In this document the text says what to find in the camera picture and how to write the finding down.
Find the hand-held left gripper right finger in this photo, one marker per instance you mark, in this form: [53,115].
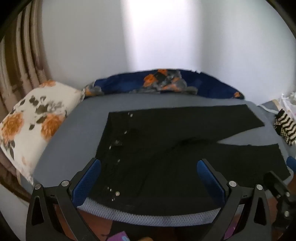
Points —
[209,180]

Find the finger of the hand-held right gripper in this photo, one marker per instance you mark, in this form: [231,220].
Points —
[276,185]
[291,164]

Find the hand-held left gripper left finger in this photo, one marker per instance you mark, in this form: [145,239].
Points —
[87,180]

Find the black pants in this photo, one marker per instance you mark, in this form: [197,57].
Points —
[161,150]

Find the black and white striped cloth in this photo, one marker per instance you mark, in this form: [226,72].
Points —
[285,129]

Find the grey mesh mattress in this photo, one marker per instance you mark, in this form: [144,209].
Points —
[69,143]

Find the white patterned cloth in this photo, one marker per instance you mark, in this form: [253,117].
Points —
[289,102]

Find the purple patterned floor mat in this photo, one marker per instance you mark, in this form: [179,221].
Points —
[119,236]

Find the white floral pillow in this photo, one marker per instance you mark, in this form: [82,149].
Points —
[34,120]

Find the navy floral blanket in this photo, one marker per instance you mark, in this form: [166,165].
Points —
[120,83]

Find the brown striped curtain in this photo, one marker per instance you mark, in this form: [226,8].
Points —
[20,58]

